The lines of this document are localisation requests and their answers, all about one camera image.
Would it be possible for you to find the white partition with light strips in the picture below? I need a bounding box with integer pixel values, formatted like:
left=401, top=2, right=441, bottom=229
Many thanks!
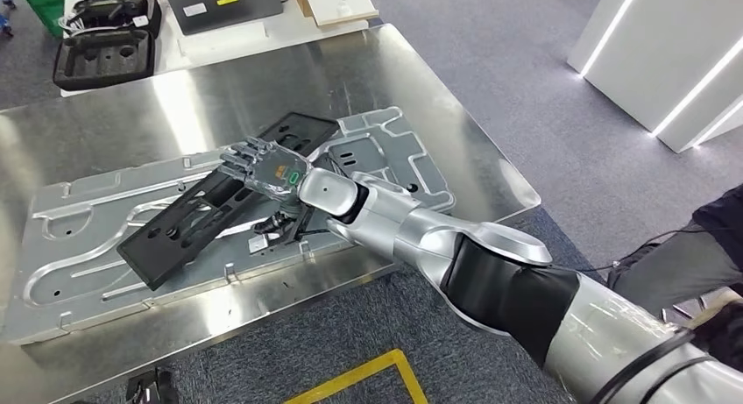
left=567, top=0, right=743, bottom=154

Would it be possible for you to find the stainless steel workbench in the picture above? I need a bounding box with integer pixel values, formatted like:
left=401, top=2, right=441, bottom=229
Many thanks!
left=0, top=22, right=544, bottom=404

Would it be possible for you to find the cardboard tray with white sheet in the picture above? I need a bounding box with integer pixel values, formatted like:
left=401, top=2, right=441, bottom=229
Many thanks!
left=290, top=0, right=380, bottom=28

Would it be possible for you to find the white table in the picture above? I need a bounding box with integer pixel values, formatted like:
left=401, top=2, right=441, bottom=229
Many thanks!
left=60, top=0, right=372, bottom=97

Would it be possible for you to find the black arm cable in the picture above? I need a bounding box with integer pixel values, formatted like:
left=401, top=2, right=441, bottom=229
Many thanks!
left=586, top=329, right=697, bottom=404
left=637, top=354, right=721, bottom=404

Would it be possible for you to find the stamped grey metal panel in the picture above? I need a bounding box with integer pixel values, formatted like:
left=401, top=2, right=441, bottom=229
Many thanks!
left=0, top=105, right=456, bottom=347

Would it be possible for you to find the long black plastic part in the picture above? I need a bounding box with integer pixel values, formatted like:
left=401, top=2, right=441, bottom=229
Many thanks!
left=116, top=110, right=342, bottom=292

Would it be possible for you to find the person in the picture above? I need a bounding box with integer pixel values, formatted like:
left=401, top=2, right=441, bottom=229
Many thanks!
left=606, top=183, right=743, bottom=373

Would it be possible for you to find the chrome legged stool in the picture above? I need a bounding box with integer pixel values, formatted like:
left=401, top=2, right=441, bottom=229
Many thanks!
left=660, top=286, right=743, bottom=333

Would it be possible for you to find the black floor cable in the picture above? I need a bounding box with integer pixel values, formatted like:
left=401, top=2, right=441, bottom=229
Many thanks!
left=571, top=227, right=697, bottom=275

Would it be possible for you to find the open black foam case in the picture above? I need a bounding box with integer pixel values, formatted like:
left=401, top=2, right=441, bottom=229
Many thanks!
left=52, top=0, right=164, bottom=93

